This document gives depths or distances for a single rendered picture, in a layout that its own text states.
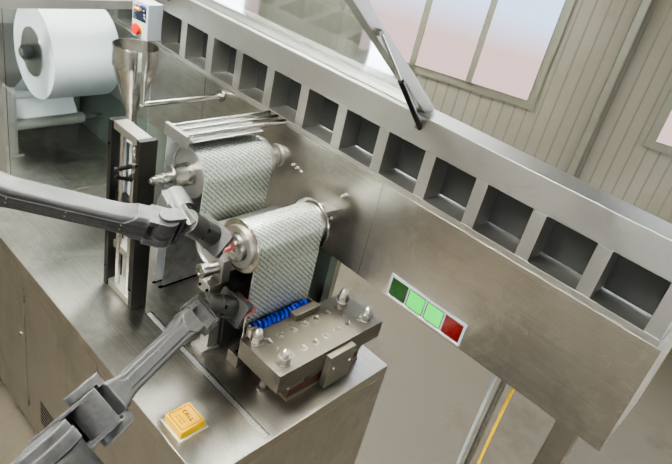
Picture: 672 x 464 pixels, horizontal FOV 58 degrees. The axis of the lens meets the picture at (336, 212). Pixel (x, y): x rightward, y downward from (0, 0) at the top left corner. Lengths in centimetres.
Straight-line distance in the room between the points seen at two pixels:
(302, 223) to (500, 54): 237
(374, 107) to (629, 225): 68
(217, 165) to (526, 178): 79
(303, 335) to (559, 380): 65
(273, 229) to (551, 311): 69
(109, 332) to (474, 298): 99
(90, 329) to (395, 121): 100
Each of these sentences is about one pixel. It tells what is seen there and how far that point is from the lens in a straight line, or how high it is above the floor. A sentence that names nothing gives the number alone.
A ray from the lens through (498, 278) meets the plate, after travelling 149.
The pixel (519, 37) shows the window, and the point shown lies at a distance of 375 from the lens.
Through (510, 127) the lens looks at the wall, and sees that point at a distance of 388.
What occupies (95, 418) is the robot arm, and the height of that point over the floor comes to 124.
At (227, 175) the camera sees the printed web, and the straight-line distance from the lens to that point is 169.
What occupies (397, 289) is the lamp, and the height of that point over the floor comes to 119.
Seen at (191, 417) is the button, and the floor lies 92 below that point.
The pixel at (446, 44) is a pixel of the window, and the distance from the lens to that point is 382.
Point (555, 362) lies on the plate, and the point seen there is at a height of 127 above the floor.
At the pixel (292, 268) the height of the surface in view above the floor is 117.
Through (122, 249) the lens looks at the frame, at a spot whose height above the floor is 106.
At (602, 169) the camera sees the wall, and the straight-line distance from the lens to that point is 392.
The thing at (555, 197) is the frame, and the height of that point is 162.
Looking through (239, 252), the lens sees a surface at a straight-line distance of 155.
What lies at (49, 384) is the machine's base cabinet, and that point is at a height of 47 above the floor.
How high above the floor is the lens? 212
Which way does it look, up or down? 29 degrees down
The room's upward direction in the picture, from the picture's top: 14 degrees clockwise
